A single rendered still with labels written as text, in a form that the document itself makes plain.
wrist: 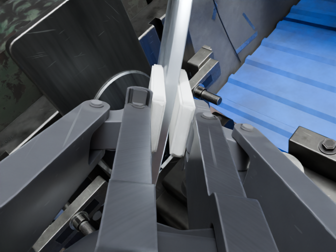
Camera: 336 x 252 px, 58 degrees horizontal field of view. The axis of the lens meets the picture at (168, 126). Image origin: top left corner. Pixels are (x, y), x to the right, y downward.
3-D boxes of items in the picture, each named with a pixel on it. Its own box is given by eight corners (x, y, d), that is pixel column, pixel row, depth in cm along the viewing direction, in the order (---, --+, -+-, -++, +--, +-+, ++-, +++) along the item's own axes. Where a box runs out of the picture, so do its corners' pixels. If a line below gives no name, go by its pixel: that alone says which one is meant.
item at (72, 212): (8, 241, 48) (39, 287, 42) (86, 163, 53) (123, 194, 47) (32, 252, 53) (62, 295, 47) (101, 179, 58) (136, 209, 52)
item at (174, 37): (209, -221, 22) (219, -218, 22) (163, 25, 49) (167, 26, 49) (154, 179, 13) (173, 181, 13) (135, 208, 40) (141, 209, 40)
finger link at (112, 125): (143, 157, 14) (76, 148, 13) (146, 114, 18) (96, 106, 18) (148, 128, 13) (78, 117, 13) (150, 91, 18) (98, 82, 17)
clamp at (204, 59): (150, 98, 58) (191, 119, 52) (204, 44, 63) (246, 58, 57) (160, 117, 63) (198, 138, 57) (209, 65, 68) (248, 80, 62)
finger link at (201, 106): (195, 135, 13) (260, 145, 14) (187, 96, 18) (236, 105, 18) (188, 163, 14) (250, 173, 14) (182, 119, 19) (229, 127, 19)
